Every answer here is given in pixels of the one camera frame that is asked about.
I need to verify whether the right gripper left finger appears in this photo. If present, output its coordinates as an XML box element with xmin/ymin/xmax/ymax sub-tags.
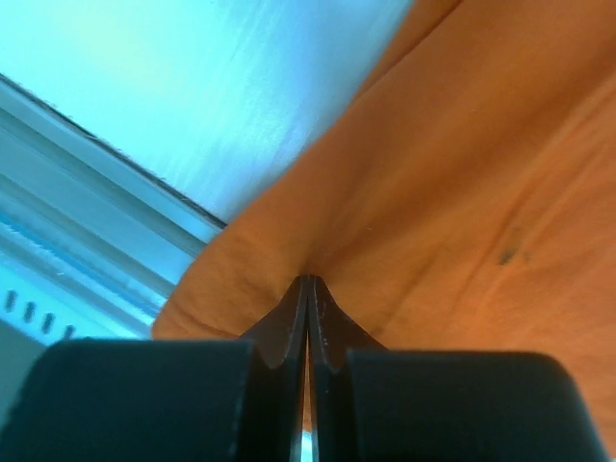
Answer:
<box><xmin>1</xmin><ymin>277</ymin><xmax>307</xmax><ymax>461</ymax></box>

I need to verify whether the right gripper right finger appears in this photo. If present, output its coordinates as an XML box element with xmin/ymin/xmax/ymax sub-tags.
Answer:
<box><xmin>307</xmin><ymin>276</ymin><xmax>608</xmax><ymax>461</ymax></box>

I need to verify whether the orange t shirt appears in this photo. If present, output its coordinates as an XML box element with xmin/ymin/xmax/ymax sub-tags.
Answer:
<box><xmin>152</xmin><ymin>1</ymin><xmax>615</xmax><ymax>449</ymax></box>

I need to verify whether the white slotted cable duct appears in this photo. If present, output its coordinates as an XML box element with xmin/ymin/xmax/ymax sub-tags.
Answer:
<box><xmin>1</xmin><ymin>288</ymin><xmax>78</xmax><ymax>346</ymax></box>

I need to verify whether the aluminium mounting rail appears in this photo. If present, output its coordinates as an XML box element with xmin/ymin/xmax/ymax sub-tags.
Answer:
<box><xmin>1</xmin><ymin>79</ymin><xmax>223</xmax><ymax>339</ymax></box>

